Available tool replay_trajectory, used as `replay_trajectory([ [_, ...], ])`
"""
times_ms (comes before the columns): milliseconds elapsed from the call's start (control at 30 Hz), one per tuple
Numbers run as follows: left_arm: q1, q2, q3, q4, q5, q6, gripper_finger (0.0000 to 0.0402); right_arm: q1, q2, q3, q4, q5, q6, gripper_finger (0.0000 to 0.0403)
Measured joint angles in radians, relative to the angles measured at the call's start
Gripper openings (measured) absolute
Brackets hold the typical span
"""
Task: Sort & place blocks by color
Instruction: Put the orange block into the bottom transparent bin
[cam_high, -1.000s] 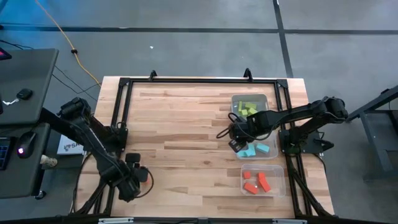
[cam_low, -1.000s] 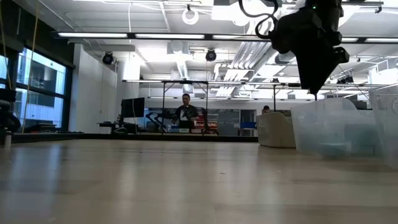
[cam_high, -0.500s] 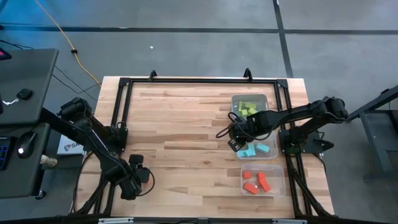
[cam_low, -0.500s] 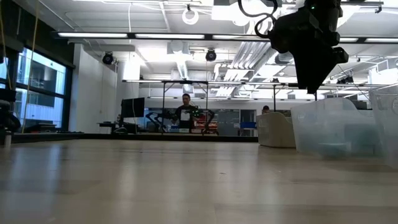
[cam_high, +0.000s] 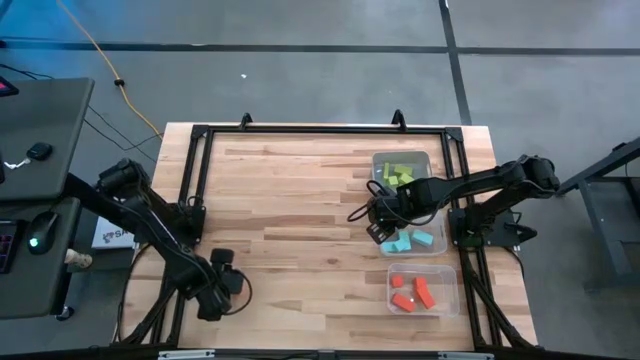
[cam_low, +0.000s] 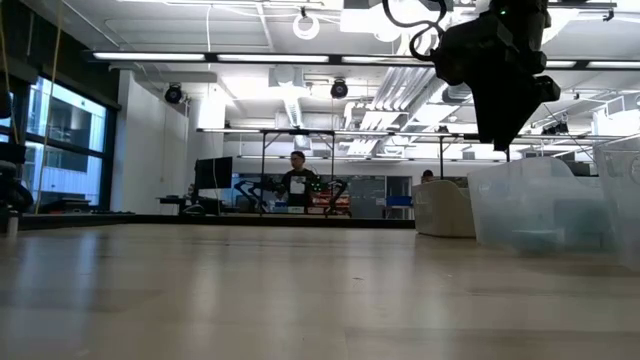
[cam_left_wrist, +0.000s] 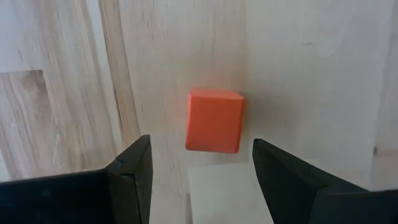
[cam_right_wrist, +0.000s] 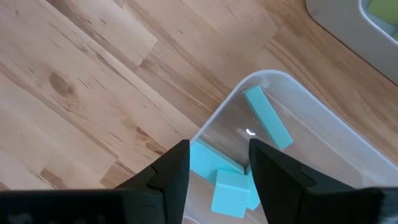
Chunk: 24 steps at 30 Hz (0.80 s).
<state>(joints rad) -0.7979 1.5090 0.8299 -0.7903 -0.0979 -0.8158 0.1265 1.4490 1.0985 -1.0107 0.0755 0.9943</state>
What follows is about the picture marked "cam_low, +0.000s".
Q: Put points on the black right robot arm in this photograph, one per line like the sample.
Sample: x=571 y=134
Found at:
x=520 y=12

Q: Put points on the blue panel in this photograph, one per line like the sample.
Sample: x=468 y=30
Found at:
x=400 y=201

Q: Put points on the round ceiling lamp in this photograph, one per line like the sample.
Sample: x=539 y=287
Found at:
x=306 y=26

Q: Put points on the black ceiling spotlight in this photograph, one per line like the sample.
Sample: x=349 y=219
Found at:
x=339 y=88
x=557 y=128
x=173 y=94

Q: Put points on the person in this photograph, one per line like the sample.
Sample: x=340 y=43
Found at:
x=298 y=182
x=427 y=176

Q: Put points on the black computer monitor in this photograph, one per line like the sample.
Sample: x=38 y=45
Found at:
x=213 y=172

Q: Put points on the white cup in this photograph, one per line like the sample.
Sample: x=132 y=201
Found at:
x=12 y=225

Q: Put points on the long linear ceiling light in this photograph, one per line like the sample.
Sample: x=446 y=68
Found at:
x=150 y=56

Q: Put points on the background dark desk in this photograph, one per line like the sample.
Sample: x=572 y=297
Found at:
x=185 y=202

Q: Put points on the black metal station frame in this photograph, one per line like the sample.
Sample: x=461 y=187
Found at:
x=441 y=150
x=297 y=132

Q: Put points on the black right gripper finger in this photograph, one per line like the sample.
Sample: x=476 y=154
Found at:
x=517 y=120
x=487 y=120

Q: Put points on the background black robot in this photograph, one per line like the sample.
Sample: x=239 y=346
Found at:
x=250 y=192
x=335 y=195

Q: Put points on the large glass window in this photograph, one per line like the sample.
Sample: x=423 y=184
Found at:
x=65 y=120

